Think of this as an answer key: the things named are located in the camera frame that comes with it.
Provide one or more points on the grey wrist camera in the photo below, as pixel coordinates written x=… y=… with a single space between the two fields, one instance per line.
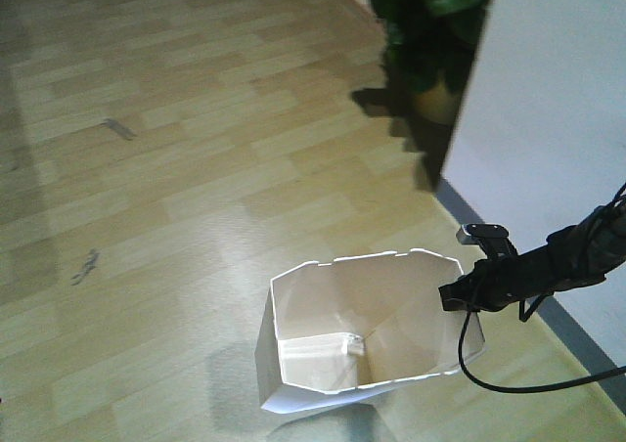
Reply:
x=492 y=239

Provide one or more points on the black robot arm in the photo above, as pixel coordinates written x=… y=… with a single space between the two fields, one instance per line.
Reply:
x=573 y=257

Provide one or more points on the green potted plant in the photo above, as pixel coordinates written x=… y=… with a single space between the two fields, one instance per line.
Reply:
x=432 y=44

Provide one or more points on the white plastic trash bin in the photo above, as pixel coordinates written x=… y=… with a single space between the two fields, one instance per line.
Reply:
x=340 y=332

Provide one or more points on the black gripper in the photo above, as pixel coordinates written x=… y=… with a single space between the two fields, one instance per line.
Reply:
x=488 y=287

